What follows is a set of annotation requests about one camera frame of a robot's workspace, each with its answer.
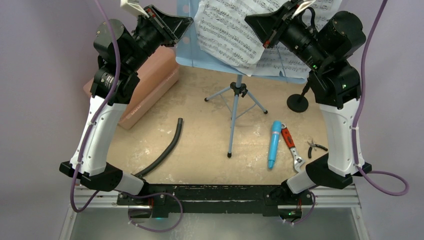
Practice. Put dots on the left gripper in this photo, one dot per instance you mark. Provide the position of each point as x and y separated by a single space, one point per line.
171 28

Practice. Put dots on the sheet music bottom page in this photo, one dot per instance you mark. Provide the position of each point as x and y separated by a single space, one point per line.
223 33

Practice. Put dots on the blue toy microphone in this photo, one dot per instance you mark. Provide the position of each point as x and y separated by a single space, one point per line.
273 144

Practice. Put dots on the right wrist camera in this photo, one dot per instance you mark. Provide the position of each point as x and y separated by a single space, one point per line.
301 6

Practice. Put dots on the sheet music top page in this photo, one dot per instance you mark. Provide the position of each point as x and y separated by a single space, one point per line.
280 62

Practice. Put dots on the sheet music page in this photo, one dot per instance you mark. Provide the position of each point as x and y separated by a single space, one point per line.
223 33
280 62

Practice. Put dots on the pink plastic storage box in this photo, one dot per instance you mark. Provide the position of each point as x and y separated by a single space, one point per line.
156 76

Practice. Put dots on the red adjustable wrench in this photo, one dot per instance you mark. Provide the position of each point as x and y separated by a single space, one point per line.
297 159

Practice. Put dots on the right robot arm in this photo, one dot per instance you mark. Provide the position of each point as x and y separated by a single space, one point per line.
336 86

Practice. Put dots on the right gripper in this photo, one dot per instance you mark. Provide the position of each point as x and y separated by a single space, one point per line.
277 28

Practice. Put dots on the small black pliers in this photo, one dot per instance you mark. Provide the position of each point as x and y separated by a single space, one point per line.
314 146

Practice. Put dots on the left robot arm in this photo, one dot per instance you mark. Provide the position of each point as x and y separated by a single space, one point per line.
121 53

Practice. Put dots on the black microphone desk stand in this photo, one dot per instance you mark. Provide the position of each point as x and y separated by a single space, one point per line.
298 102

